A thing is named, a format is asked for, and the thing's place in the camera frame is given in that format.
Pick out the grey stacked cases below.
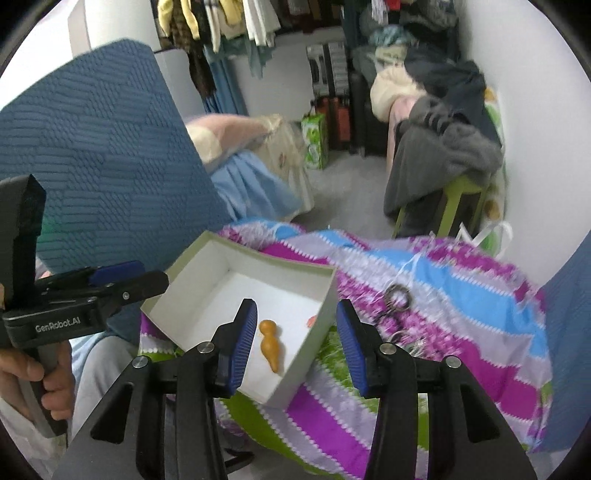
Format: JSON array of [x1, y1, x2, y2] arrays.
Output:
[[305, 41, 348, 100]]

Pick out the green cardboard box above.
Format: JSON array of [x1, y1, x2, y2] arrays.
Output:
[[301, 113, 330, 171], [140, 231, 339, 411]]

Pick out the person's left hand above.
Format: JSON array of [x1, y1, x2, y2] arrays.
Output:
[[0, 342, 76, 423]]

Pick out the pink pillow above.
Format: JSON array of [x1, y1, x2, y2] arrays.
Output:
[[185, 114, 279, 175]]

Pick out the patterned black beige bangle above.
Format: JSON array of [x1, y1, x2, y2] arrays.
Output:
[[385, 283, 412, 308]]

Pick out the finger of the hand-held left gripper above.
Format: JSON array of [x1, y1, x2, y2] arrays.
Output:
[[36, 260, 147, 291], [95, 271, 170, 320]]

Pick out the green plastic stool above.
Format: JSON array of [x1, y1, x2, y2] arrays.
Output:
[[392, 174, 493, 239]]

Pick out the silver chain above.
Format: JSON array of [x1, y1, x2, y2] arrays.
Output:
[[392, 329, 433, 357]]

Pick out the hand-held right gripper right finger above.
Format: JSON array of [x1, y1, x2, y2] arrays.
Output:
[[335, 299, 539, 480]]

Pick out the orange gourd pendant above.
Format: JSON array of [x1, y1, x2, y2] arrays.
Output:
[[259, 319, 285, 374]]

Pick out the beige embroidered tablecloth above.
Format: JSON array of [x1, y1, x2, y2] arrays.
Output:
[[252, 115, 315, 214]]

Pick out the blue cloth panel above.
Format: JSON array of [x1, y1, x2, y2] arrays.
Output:
[[537, 258, 589, 454]]

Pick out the grey fleece blanket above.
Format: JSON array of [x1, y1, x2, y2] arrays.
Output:
[[383, 98, 505, 227]]

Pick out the red suitcase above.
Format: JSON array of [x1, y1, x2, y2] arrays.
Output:
[[318, 96, 352, 151]]

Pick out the light blue bed skirt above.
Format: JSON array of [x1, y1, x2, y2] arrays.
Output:
[[209, 151, 304, 223]]

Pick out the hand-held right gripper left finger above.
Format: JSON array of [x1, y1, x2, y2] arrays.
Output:
[[53, 298, 259, 480]]

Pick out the cream fluffy garment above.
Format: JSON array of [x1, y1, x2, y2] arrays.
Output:
[[370, 68, 419, 124]]

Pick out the dark jewelry piece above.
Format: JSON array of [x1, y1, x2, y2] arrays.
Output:
[[374, 307, 404, 334]]

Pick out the person's light trousers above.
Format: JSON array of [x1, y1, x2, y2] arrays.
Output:
[[68, 318, 145, 441]]

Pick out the black suitcase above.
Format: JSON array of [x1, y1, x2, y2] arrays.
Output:
[[348, 69, 389, 156]]

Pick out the hanging clothes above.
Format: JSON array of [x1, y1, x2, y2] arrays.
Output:
[[154, 0, 283, 114]]

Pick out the floral wall cloth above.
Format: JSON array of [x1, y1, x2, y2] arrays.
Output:
[[481, 87, 509, 234]]

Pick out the white bag handles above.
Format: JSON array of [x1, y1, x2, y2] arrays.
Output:
[[456, 220, 514, 256]]

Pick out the pile of dark clothes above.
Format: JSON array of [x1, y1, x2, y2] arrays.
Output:
[[351, 0, 488, 116]]

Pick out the colourful floral blanket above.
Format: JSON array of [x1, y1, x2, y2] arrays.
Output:
[[139, 220, 555, 480]]

